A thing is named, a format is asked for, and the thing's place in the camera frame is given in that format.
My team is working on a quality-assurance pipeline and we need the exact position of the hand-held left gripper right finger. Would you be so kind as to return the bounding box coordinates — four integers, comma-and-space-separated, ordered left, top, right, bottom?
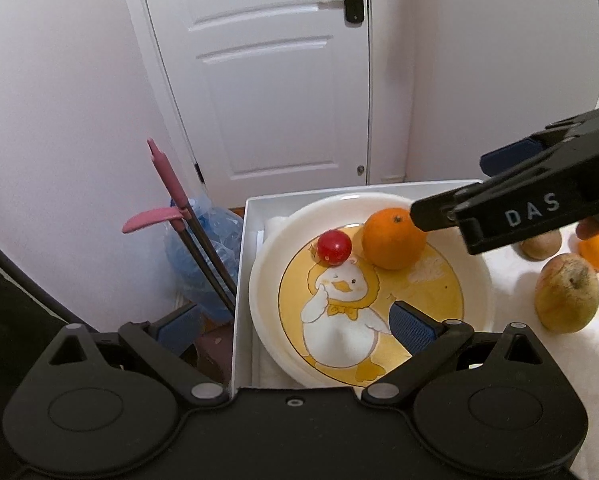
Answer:
360, 301, 547, 403

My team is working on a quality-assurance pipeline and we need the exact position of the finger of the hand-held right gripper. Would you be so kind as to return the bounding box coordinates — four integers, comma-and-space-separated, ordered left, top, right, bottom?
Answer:
410, 134, 599, 256
481, 105, 599, 177

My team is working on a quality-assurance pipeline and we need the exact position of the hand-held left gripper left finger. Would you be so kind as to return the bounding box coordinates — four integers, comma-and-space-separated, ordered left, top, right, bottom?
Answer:
44, 302, 230, 406

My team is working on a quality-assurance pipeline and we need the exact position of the duck print plate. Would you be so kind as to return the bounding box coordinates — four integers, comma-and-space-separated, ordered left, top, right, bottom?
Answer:
248, 192, 493, 388

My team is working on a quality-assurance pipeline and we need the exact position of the brown kiwi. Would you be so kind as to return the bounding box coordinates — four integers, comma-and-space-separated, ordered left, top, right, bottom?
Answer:
520, 230, 563, 261

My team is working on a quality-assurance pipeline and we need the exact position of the large orange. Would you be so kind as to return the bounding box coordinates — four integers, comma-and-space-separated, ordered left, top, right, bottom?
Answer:
362, 207, 427, 271

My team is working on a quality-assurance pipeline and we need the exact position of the small mandarin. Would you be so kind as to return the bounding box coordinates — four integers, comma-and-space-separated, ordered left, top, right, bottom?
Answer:
578, 232, 599, 272

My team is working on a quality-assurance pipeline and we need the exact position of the yellow pear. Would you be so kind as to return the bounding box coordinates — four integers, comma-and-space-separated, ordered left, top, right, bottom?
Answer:
534, 252, 599, 333

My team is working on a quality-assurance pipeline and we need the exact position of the person's right hand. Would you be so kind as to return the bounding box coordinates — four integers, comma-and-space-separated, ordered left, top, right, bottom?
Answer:
577, 214, 599, 278

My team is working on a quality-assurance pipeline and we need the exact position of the pale floral tablecloth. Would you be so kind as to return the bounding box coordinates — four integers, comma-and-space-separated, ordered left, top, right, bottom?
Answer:
252, 212, 599, 480

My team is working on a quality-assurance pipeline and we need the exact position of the blue water jug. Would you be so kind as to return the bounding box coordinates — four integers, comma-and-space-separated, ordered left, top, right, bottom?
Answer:
164, 195, 245, 323

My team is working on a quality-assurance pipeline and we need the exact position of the red cherry tomato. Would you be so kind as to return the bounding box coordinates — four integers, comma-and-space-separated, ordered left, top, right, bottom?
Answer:
317, 229, 353, 267

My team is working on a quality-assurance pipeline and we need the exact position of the white panelled door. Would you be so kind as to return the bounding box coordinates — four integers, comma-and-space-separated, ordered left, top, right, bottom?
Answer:
120, 0, 410, 196

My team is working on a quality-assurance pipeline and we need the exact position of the pink-handled dustpan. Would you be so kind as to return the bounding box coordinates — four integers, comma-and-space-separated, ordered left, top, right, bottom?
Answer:
122, 206, 233, 311

